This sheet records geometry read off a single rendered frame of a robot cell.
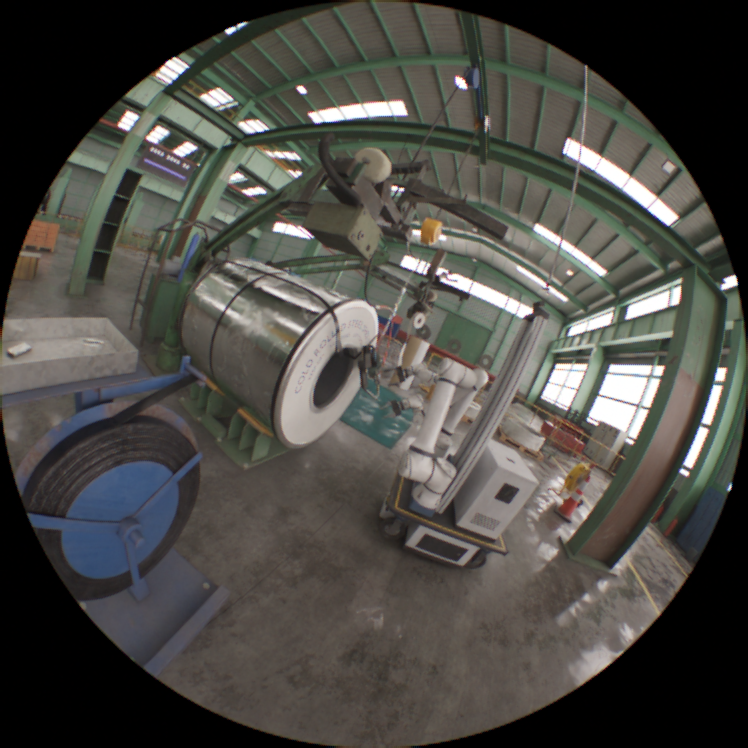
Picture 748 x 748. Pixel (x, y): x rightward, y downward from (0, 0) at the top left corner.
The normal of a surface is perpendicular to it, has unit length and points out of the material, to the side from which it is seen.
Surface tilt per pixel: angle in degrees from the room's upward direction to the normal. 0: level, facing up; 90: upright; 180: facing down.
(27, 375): 90
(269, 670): 0
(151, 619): 0
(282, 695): 0
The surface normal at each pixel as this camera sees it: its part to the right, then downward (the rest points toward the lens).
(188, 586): 0.41, -0.89
